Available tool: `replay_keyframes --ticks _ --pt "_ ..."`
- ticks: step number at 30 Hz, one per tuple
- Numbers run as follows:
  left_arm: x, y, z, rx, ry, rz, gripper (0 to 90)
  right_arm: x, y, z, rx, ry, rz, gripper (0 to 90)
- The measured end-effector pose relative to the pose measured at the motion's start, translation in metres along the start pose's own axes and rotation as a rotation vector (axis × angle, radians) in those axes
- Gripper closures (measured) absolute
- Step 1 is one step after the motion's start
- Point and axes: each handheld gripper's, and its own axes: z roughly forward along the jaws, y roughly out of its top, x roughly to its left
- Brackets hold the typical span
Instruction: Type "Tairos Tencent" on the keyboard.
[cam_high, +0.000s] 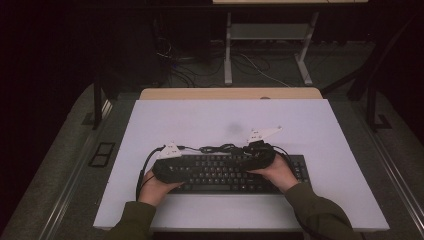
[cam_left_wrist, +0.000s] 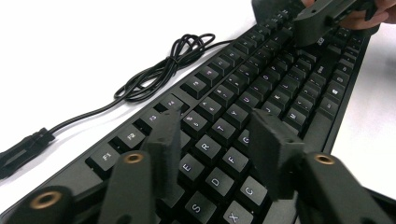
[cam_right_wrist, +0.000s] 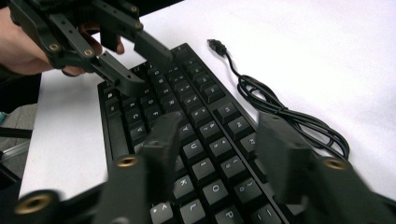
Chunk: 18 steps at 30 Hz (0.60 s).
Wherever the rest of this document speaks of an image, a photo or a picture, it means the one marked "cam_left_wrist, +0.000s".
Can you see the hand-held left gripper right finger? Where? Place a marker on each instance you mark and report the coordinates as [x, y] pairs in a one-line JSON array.
[[274, 155]]

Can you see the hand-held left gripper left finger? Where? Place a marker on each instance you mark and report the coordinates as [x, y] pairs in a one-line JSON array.
[[166, 155]]

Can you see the black computer keyboard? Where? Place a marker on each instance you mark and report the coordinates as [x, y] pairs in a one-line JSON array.
[[221, 127]]

